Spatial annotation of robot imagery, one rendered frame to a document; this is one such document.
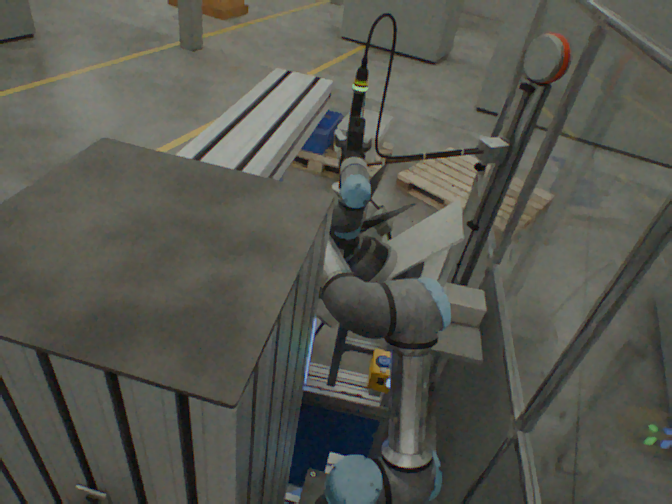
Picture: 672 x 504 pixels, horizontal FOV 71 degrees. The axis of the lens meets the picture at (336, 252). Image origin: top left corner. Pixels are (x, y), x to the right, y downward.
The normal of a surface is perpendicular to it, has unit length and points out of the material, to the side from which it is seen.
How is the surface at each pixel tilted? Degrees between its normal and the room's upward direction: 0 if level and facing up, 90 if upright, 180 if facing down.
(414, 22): 90
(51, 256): 0
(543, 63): 90
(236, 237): 0
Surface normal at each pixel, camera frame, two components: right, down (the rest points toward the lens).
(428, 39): -0.43, 0.52
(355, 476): 0.02, -0.76
